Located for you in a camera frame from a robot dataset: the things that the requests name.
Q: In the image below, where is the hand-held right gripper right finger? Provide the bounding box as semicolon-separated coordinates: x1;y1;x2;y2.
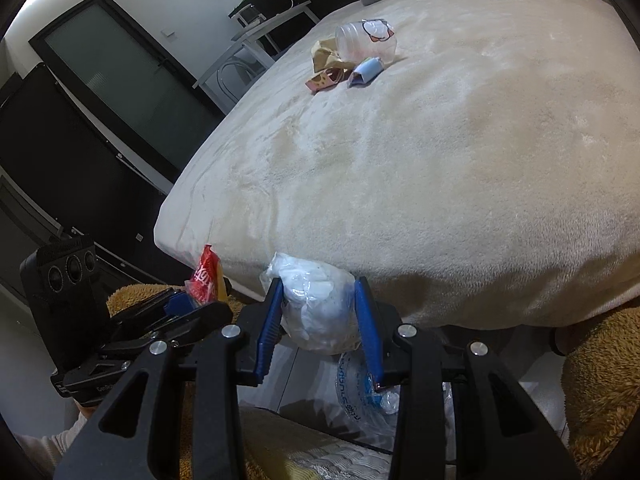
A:
352;276;583;480

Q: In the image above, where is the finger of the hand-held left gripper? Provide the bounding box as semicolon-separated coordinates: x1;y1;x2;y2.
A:
107;286;197;332
121;301;234;357

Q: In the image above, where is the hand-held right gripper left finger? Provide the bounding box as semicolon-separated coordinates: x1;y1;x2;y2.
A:
52;276;288;480

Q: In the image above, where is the red snack packet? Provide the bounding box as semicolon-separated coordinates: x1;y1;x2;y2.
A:
185;244;224;307

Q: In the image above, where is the white plastic bag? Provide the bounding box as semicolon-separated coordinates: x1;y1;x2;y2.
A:
260;252;363;356

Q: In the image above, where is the clear plastic bin bag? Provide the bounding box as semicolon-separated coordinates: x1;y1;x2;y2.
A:
332;350;456;446

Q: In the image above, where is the pink patterned wrapper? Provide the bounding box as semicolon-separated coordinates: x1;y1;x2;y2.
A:
306;66;351;95

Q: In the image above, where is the blue snack packet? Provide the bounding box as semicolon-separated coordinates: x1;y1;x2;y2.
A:
347;56;386;88

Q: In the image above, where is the beige paper bag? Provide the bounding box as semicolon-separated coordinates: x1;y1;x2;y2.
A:
311;37;356;73

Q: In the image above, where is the clear plastic cup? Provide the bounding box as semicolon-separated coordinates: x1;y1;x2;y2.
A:
335;17;400;63

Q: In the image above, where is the person's left forearm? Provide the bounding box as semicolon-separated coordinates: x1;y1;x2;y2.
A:
12;407;93;476

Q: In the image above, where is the black wardrobe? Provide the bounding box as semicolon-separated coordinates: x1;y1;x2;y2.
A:
0;62;168;291

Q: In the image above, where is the grey patterned mat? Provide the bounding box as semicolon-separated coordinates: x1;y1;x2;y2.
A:
240;407;401;480

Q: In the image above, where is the cream blanket bed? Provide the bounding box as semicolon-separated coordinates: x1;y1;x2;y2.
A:
154;0;640;331

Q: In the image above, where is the white desk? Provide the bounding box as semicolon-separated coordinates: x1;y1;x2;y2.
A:
192;0;321;113

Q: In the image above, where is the metal frame chair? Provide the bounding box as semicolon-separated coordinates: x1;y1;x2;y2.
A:
217;60;261;106

